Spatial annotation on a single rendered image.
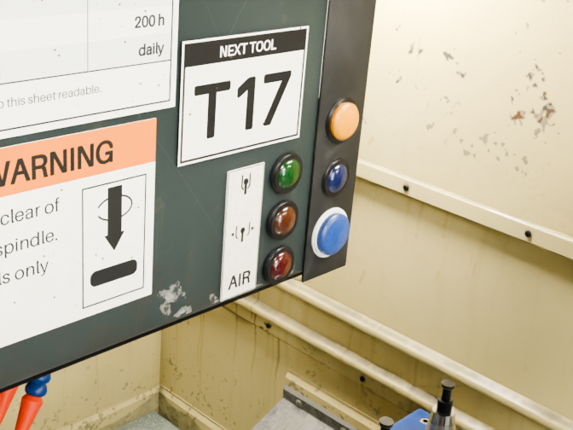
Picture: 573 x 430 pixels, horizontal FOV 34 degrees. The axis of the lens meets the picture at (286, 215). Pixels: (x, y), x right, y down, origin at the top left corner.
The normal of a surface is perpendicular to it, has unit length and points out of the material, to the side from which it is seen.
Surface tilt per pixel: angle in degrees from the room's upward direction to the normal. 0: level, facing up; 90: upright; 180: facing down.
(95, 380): 90
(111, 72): 90
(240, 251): 90
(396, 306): 90
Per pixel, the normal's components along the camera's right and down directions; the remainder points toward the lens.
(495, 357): -0.69, 0.22
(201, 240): 0.71, 0.32
